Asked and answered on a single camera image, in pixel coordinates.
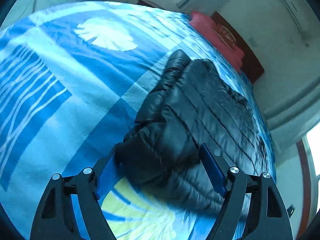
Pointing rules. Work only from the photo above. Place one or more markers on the wooden nightstand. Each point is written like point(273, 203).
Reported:
point(148, 4)

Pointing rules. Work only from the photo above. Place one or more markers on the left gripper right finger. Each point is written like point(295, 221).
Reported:
point(267, 216)

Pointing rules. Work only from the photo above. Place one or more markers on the right window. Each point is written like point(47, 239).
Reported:
point(308, 149)

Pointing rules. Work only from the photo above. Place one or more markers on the blue patterned bed sheet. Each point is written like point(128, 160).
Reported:
point(73, 77)

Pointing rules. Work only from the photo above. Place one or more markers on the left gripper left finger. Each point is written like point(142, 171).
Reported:
point(70, 207)

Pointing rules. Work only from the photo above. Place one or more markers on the brown embroidered cushion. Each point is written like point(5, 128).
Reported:
point(225, 36)

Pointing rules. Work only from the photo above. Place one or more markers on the black quilted puffer jacket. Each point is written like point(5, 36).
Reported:
point(190, 105)

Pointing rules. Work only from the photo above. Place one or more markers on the grey curtain right side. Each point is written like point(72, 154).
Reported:
point(290, 119)

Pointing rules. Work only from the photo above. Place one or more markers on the wall socket plate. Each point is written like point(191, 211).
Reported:
point(253, 42)

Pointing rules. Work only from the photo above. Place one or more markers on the red pillow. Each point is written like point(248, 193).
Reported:
point(204, 25)

